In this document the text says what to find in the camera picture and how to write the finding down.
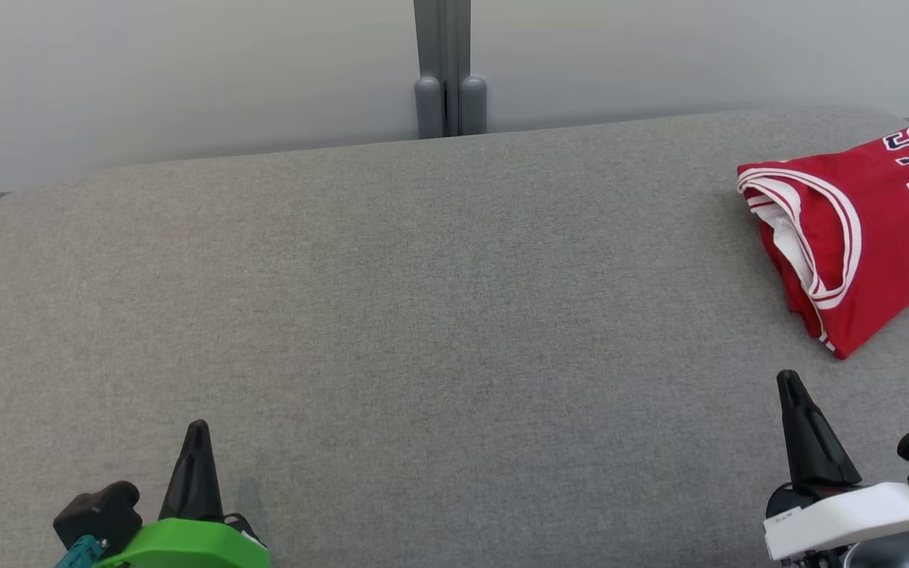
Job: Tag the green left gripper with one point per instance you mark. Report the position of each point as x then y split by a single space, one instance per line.
186 544

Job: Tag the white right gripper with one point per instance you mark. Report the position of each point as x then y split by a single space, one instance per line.
857 517

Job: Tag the red basketball jersey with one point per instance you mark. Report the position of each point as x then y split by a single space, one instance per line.
888 221

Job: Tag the grey fabric sofa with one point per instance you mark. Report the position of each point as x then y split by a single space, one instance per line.
423 331

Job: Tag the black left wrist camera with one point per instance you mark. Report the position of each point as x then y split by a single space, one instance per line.
99 513

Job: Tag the grey partition post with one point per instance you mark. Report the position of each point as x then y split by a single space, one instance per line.
450 71

